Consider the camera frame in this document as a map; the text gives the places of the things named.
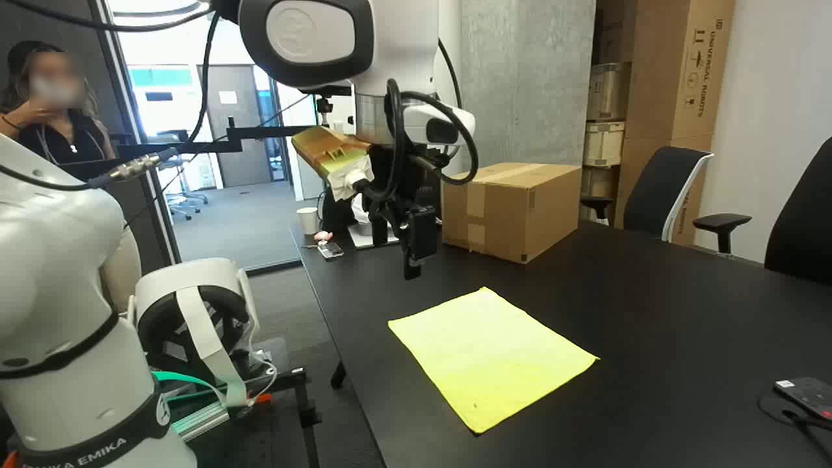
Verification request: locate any person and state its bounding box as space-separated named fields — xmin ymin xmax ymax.
xmin=0 ymin=37 xmax=117 ymax=180

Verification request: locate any white VR headset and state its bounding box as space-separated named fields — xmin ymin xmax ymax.
xmin=128 ymin=254 xmax=281 ymax=410

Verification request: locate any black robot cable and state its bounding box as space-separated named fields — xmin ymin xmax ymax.
xmin=0 ymin=0 xmax=481 ymax=191

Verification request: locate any yellow towel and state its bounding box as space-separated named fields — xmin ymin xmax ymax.
xmin=384 ymin=284 xmax=600 ymax=436

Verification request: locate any black horizontal mount bar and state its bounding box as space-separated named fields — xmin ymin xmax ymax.
xmin=59 ymin=115 xmax=338 ymax=170

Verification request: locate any brown shelf box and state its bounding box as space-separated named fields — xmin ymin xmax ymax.
xmin=588 ymin=61 xmax=630 ymax=123

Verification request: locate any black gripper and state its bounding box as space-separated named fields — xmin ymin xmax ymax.
xmin=390 ymin=153 xmax=445 ymax=282

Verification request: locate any black white-framed office chair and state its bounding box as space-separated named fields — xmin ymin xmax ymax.
xmin=576 ymin=143 xmax=717 ymax=248

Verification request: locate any white shelf box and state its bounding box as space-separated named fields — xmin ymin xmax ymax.
xmin=581 ymin=119 xmax=627 ymax=170

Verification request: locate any green cable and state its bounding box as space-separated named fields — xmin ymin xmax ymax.
xmin=151 ymin=366 xmax=281 ymax=436

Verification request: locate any tan wrist camera mount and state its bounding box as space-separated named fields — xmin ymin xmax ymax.
xmin=292 ymin=124 xmax=376 ymax=206

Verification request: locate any tall cardboard box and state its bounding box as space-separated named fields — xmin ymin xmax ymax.
xmin=596 ymin=0 xmax=739 ymax=251

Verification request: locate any small cardboard box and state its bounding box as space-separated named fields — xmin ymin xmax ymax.
xmin=438 ymin=158 xmax=585 ymax=267

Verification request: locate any black smartphone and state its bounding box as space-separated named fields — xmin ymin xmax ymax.
xmin=773 ymin=374 xmax=832 ymax=423

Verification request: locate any small pink white object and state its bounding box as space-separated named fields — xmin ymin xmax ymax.
xmin=312 ymin=227 xmax=349 ymax=262

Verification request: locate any black round pad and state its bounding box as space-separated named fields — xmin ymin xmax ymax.
xmin=756 ymin=388 xmax=832 ymax=464

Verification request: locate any black metal stand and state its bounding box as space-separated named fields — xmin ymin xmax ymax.
xmin=255 ymin=360 xmax=350 ymax=468

